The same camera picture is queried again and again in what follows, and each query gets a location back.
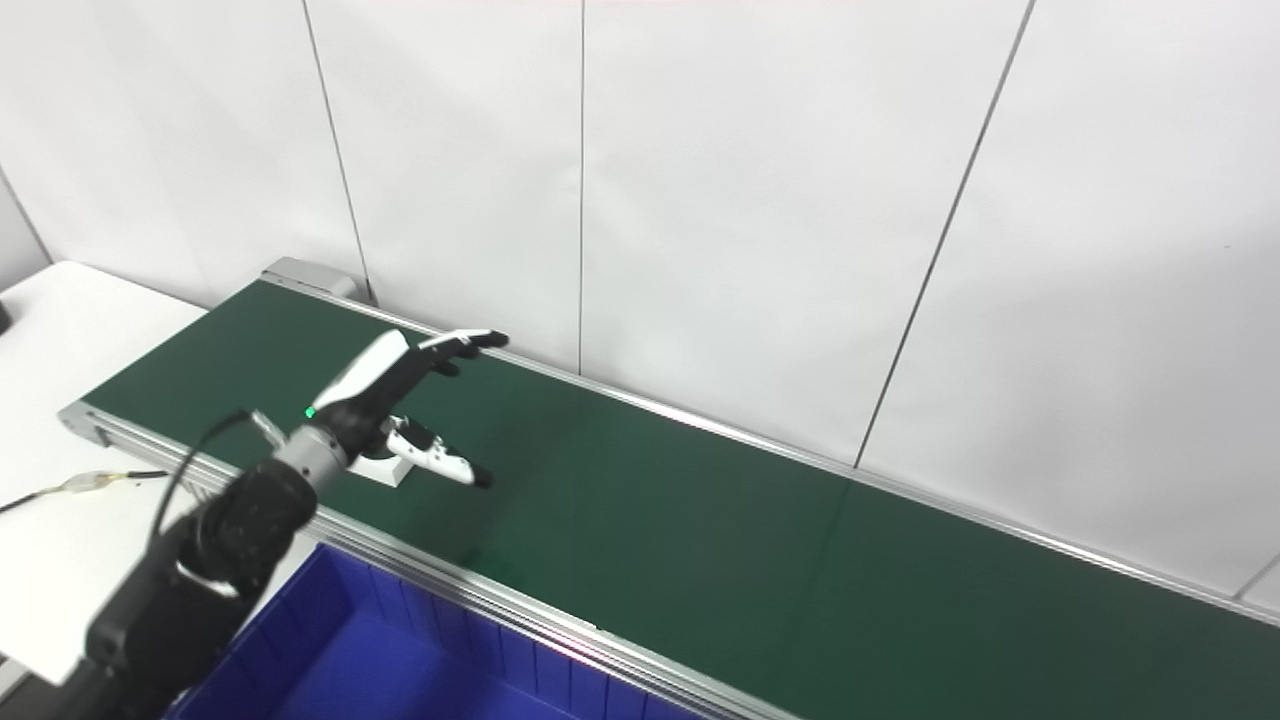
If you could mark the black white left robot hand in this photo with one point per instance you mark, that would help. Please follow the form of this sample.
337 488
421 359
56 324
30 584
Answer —
375 385

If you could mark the white square part with hole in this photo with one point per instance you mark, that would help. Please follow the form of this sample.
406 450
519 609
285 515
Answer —
385 472

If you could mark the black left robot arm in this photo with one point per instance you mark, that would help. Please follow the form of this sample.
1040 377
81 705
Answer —
200 590

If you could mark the grey conveyor end housing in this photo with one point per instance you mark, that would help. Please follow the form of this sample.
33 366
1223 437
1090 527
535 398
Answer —
305 272

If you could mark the green conveyor belt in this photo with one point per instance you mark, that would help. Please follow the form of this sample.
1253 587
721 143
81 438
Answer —
500 598
750 540

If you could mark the blue bin with white parts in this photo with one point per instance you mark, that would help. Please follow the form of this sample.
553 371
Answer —
400 670

